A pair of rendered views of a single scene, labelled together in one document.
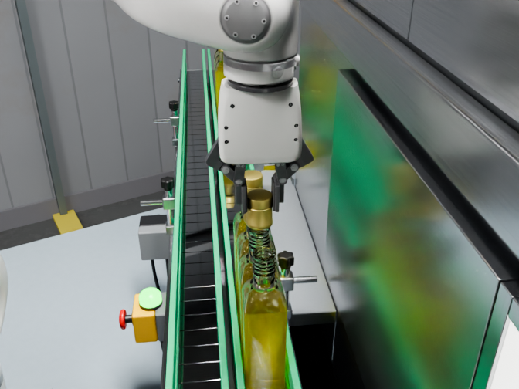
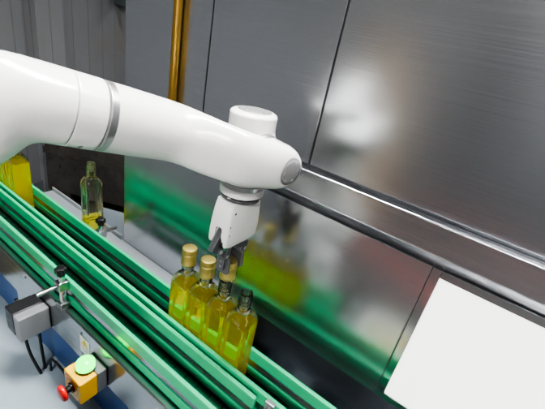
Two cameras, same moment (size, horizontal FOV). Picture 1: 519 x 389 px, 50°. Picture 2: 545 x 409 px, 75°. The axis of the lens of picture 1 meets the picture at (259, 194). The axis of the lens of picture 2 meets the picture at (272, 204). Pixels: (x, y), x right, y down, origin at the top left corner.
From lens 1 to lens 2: 51 cm
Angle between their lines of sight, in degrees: 48
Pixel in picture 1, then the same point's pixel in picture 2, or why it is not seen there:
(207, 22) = (275, 177)
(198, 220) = not seen: hidden behind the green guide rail
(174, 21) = (257, 178)
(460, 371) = (404, 305)
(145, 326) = (90, 386)
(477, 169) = (405, 226)
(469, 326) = (409, 287)
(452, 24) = (357, 162)
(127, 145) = not seen: outside the picture
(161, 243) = (40, 320)
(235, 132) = (235, 229)
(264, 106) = (250, 209)
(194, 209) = not seen: hidden behind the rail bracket
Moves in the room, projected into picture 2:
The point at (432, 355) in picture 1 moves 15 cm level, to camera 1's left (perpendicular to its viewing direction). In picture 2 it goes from (376, 305) to (338, 342)
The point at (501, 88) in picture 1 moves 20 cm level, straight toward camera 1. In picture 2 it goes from (402, 192) to (500, 256)
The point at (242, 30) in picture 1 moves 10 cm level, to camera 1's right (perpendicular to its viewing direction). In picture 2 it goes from (289, 178) to (323, 170)
